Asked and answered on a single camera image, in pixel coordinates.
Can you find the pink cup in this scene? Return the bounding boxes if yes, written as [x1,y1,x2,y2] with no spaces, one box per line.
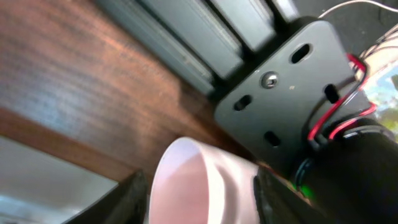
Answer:
[149,137,259,224]

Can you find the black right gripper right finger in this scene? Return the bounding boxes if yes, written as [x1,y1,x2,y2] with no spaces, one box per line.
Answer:
[253,167,330,224]

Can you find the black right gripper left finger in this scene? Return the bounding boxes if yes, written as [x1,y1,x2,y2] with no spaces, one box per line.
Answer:
[66,170,149,224]

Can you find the black metal mounting plate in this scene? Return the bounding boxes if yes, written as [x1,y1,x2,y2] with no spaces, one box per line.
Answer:
[215,21,355,177]

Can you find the red wires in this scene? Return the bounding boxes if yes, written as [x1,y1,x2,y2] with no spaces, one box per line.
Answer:
[307,52,377,142]

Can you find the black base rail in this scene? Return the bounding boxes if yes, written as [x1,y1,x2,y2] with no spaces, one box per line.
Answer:
[96,0,299,95]

